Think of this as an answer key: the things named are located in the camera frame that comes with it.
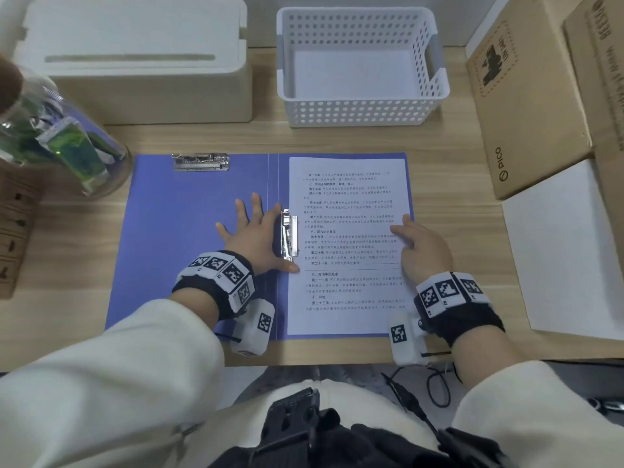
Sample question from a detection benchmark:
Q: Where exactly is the person's left hand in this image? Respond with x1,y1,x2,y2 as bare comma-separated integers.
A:
215,192,300,277

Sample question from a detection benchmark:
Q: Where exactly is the person's right hand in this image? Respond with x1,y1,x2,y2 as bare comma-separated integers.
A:
390,214,457,284

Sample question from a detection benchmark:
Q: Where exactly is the long metal lever clip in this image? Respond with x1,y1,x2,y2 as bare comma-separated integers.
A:
280,208,299,262

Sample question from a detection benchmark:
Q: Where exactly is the printed white paper document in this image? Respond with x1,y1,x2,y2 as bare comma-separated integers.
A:
286,157,411,337

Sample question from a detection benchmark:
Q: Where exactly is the person's right forearm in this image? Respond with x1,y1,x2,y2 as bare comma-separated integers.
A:
446,314,624,468

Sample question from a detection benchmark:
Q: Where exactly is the person's left forearm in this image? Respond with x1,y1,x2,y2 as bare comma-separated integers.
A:
0,286,226,468

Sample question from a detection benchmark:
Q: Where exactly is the blue file folder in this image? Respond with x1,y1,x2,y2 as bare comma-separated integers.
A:
104,152,416,343

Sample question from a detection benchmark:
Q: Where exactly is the left wristband with marker tiles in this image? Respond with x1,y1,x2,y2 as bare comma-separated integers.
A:
171,250,256,322

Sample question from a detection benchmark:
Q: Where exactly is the wristband with marker tiles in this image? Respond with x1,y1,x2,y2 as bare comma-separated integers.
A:
171,250,256,322
413,271,506,347

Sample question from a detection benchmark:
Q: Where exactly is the short metal board clip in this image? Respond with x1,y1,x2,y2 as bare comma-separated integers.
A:
171,153,231,173

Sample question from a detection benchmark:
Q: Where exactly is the right wristband with marker tiles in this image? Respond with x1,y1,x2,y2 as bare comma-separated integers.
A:
413,271,506,347

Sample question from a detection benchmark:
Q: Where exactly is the black chest harness device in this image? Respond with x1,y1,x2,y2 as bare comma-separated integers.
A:
209,387,509,468

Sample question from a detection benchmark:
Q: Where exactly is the person's white top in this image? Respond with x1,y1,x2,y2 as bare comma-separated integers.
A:
175,377,442,468

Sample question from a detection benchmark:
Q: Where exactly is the blank white board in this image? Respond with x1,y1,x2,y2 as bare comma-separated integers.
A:
500,158,624,359

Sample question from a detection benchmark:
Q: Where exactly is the white perforated plastic basket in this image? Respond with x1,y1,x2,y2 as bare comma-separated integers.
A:
275,6,450,129

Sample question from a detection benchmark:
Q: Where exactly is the brown cardboard box with logo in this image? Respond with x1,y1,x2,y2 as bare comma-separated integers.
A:
465,0,594,201

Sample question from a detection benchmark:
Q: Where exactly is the glass jar with green packets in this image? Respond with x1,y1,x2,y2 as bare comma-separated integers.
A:
0,57,134,199

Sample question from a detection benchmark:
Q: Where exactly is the white box with slotted lid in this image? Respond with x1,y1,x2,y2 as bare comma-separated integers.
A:
12,0,254,125

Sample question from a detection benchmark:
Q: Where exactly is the brown cardboard holder with holes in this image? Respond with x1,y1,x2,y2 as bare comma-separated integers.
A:
0,166,46,301

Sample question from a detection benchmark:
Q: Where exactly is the large brown cardboard box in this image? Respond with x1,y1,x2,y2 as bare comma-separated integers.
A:
563,0,624,210

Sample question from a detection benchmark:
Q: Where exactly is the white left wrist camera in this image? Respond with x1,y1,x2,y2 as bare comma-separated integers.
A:
228,299,277,358

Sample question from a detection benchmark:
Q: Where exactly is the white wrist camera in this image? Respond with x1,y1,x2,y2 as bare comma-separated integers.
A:
388,314,426,367
228,299,277,358

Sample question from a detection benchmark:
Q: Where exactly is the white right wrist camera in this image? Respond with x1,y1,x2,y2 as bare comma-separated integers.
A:
388,314,426,367

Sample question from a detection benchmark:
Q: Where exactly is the black cable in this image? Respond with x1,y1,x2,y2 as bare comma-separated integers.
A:
380,359,466,424

